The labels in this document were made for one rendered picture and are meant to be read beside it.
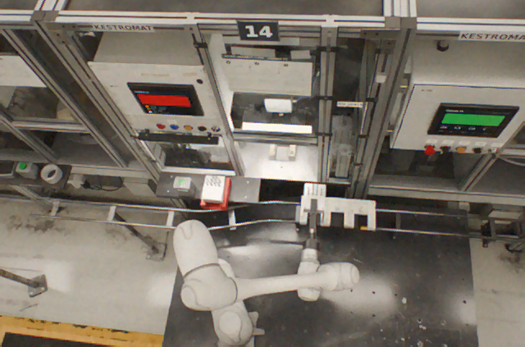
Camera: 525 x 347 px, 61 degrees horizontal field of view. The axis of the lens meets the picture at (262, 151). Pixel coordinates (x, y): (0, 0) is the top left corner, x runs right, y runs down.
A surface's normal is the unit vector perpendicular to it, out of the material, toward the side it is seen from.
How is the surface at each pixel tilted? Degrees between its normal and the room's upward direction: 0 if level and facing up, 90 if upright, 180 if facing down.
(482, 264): 0
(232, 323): 6
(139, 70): 90
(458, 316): 0
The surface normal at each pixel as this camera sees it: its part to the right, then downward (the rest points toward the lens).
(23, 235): -0.10, -0.46
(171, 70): -0.11, 0.89
